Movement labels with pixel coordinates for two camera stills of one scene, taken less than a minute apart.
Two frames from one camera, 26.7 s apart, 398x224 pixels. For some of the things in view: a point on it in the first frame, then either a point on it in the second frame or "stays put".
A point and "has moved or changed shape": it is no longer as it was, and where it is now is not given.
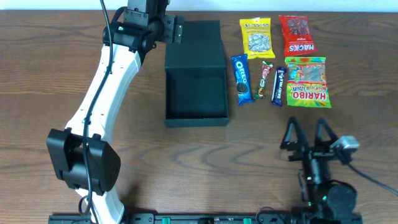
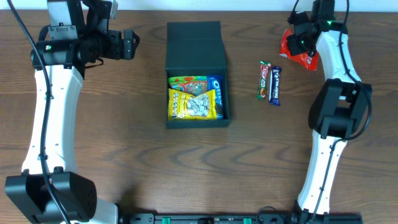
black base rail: (262, 218) stays put
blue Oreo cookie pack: (242, 74) → (216, 83)
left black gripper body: (177, 28) → (127, 43)
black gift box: (196, 79) stays put
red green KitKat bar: (267, 66) stays put
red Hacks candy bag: (296, 37) has moved or changed shape
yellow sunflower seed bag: (257, 37) → (184, 106)
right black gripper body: (310, 149) → (294, 18)
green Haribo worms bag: (306, 86) → (192, 84)
